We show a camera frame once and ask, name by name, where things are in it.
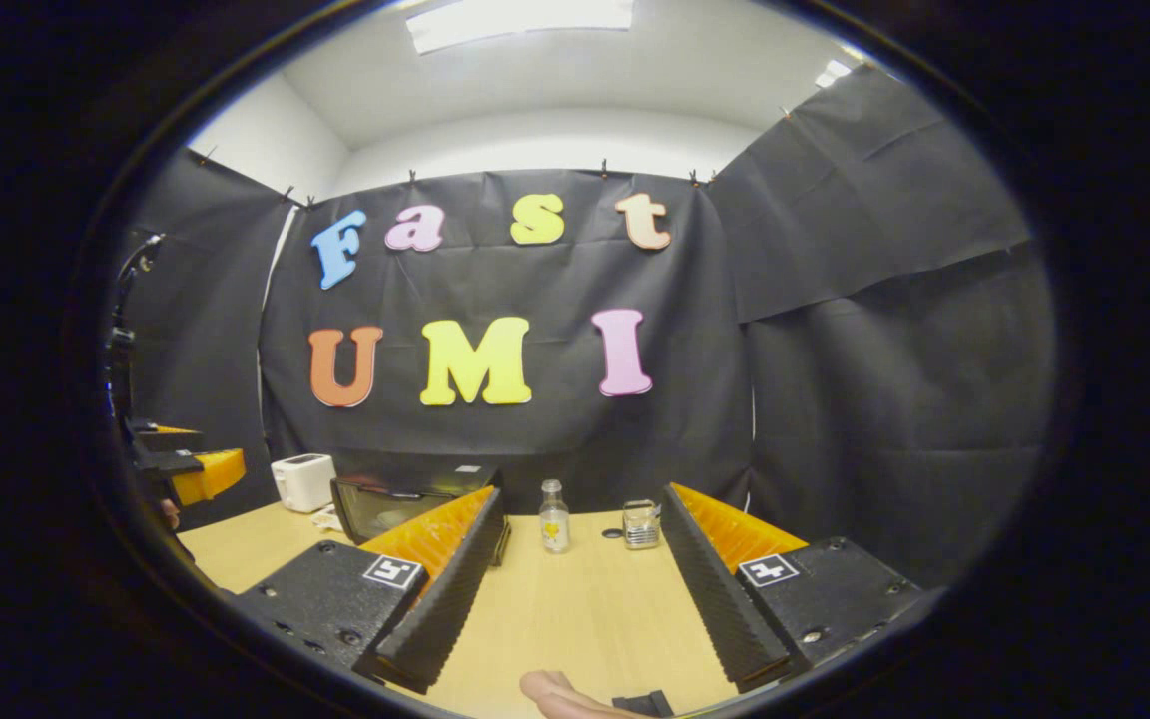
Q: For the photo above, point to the row of black clips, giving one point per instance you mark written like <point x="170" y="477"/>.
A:
<point x="603" y="167"/>

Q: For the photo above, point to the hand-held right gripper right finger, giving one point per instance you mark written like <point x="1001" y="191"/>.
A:
<point x="715" y="599"/>

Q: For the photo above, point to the small ceiling light panel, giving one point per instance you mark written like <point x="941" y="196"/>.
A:
<point x="833" y="73"/>

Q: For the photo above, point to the black backdrop cloth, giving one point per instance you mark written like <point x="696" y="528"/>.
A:
<point x="685" y="419"/>

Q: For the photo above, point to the clear plastic bottle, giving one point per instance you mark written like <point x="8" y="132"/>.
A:
<point x="554" y="529"/>

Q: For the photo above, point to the clear glass cup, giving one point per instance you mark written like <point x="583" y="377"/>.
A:
<point x="641" y="529"/>

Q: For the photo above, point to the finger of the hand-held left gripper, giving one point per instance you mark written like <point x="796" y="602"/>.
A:
<point x="206" y="474"/>
<point x="171" y="440"/>

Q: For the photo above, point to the white toaster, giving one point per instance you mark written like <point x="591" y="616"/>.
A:
<point x="302" y="484"/>

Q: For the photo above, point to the large ceiling light panel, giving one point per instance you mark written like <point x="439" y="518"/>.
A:
<point x="520" y="22"/>

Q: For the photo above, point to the black electric oven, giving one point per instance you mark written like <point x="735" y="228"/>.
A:
<point x="355" y="509"/>

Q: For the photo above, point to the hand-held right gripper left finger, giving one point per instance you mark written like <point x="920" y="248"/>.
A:
<point x="450" y="604"/>

